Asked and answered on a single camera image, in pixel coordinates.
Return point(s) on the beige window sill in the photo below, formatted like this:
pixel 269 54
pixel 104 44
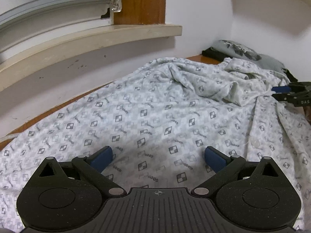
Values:
pixel 85 41

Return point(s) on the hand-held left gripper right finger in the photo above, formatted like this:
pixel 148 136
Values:
pixel 213 159

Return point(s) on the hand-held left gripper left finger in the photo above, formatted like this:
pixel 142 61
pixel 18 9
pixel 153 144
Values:
pixel 103 156

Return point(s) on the grey printed t-shirt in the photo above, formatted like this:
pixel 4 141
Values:
pixel 245 51

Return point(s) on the white checker print shirt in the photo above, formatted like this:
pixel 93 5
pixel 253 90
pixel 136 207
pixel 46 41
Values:
pixel 145 116

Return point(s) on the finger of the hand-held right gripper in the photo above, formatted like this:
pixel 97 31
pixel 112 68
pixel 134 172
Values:
pixel 280 89
pixel 284 97

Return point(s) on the wooden window frame post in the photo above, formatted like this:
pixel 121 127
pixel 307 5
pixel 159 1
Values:
pixel 141 2

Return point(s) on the grey window blind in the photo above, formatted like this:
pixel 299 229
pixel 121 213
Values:
pixel 48 2

